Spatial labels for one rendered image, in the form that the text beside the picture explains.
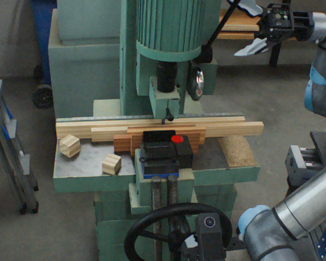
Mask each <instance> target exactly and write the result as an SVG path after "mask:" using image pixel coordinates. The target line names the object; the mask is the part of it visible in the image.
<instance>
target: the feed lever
mask: <svg viewBox="0 0 326 261"><path fill-rule="evenodd" d="M240 1H241V0H234V1H233V2H232V4H231V5H230V7H229V9H228V11H227V12H226V14H225V15H224V17H223V18H222V20H221V22H220V23H219V25H218V26H217V28H216V29H215V31H214V33H213V34H212V36H211V38H210V40H209V42H208V43H207V45H202V46H201V52H200V54H199V56H197V57H195V58H194V62H195V63H196V64H209V63H211V61H212V47H211V45H212V44H213V42H214V41H215V39H216V38H217V36H218V35H219V33H220V31H221V29H222V28H223V27H224V25H225V24H226V22H227V20H228V19H229V17H230V16H231V15H232V13H233V12H234V9H235V8H236V6H237V5H238V4H239V2H240Z"/></svg>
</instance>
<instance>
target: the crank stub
mask: <svg viewBox="0 0 326 261"><path fill-rule="evenodd" d="M178 218H179V229H180V233H181V235H182V236H184V237H188V236H189V235H190V233H191V230H190V226H189V224H188V221H187V219H186V217H185V215H179V217H178Z"/></svg>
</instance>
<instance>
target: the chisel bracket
mask: <svg viewBox="0 0 326 261"><path fill-rule="evenodd" d="M156 86H157V76H151V77H150V86H149V97H150V100H151V105H152V109H153V114H154V118H155V120H165V119H167V112H166V108H168V109H169V110H170V112H171V114H173V115H174V119H178V115H179V111H180V110H179V104H180V103H181V99H180V98H179V94H178V92H177V88H176V86H175V88H174V91H172V92H161V91H158V90H157V88H156Z"/></svg>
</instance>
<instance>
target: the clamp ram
mask: <svg viewBox="0 0 326 261"><path fill-rule="evenodd" d="M173 136H175V130H147V131H143V142H169V141H172V137H173Z"/></svg>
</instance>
